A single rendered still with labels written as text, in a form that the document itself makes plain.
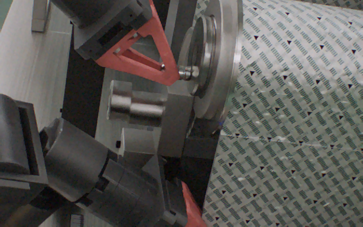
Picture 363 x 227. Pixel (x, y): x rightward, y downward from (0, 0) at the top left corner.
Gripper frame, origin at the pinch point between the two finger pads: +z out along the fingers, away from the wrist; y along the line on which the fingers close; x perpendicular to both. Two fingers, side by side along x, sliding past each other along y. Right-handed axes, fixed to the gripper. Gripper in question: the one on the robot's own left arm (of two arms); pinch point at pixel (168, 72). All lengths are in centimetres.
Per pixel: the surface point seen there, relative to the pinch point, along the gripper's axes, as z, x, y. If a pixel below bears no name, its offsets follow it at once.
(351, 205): 19.0, 5.2, 8.0
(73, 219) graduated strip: 17.5, -29.2, -20.9
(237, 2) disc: -2.4, 9.3, 3.6
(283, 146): 9.5, 4.3, 7.4
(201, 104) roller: 3.2, 0.8, 3.2
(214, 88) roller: 1.3, 3.2, 6.1
